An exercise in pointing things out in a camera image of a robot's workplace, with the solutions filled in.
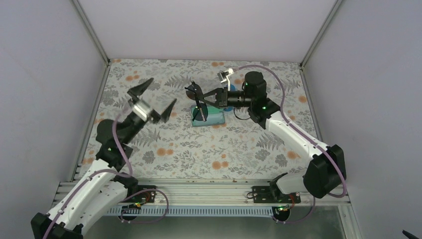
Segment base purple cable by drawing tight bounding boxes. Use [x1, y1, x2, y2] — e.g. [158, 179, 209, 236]
[120, 189, 169, 225]
[272, 196, 317, 225]

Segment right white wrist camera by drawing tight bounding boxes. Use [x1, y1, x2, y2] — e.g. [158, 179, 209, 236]
[217, 68, 234, 91]

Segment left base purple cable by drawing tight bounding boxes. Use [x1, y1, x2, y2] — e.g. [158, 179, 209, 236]
[120, 189, 169, 225]

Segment white slotted cable duct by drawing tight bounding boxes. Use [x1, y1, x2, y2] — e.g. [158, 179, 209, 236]
[124, 206, 276, 218]

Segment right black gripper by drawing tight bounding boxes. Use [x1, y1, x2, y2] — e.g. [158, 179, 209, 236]
[199, 87, 253, 110]

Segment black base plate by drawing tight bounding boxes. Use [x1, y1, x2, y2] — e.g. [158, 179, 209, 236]
[127, 185, 156, 204]
[246, 186, 301, 204]

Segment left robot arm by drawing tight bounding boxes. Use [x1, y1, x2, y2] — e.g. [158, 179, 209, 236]
[31, 78, 176, 239]

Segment floral table mat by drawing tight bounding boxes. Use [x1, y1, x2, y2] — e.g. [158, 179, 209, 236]
[94, 59, 316, 179]

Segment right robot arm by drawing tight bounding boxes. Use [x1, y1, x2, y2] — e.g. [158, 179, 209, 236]
[194, 71, 347, 203]

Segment grey glasses case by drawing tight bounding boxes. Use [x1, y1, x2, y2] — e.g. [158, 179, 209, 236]
[191, 104, 225, 127]

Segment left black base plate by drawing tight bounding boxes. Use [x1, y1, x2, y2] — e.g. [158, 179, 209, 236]
[127, 185, 156, 204]

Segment aluminium frame post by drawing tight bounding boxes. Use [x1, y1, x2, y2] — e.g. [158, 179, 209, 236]
[300, 0, 343, 71]
[71, 0, 110, 66]

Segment left aluminium frame post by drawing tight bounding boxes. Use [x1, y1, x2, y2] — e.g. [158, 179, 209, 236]
[71, 0, 110, 66]

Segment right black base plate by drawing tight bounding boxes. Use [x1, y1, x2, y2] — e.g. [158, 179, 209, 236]
[246, 186, 301, 204]

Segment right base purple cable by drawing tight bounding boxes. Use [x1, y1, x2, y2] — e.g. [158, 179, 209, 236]
[272, 196, 317, 225]

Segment black sunglasses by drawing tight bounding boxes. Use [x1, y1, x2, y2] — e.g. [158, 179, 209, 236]
[185, 81, 208, 122]

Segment aluminium mounting rail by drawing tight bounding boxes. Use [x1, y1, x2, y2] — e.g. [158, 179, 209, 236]
[54, 178, 352, 207]

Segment right aluminium frame post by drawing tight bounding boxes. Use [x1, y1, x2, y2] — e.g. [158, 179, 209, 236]
[300, 0, 343, 71]

